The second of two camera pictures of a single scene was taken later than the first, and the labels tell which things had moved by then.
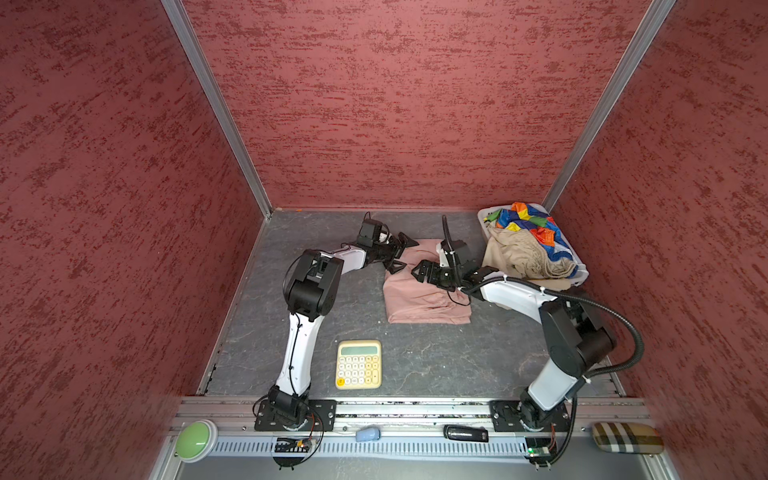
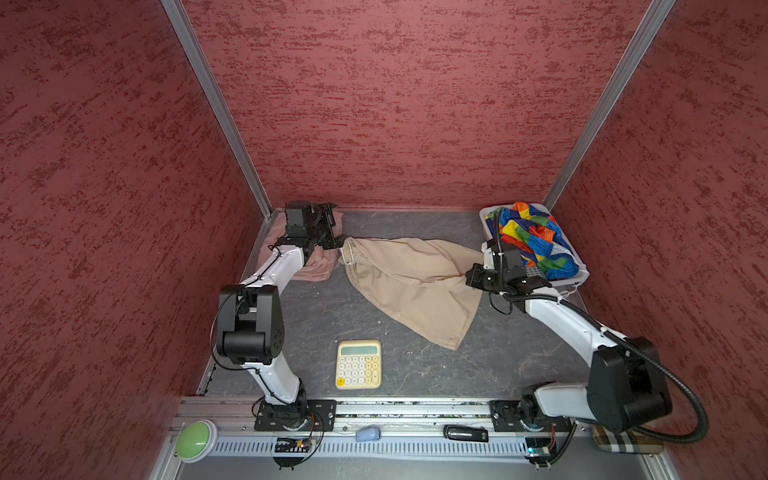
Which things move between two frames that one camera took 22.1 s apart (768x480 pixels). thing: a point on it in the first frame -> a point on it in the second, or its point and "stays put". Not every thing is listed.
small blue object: [367, 434] stays put
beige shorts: [519, 254] -> [421, 286]
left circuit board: [291, 445] stays put
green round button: [196, 440] stays put
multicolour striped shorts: [522, 217] stays put
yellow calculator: [358, 364] stays put
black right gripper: [433, 279] -> [473, 280]
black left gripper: [388, 263] -> [325, 213]
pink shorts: [408, 300] -> [321, 264]
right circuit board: [539, 449] stays put
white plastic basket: [581, 268] stays put
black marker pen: [466, 433] stays put
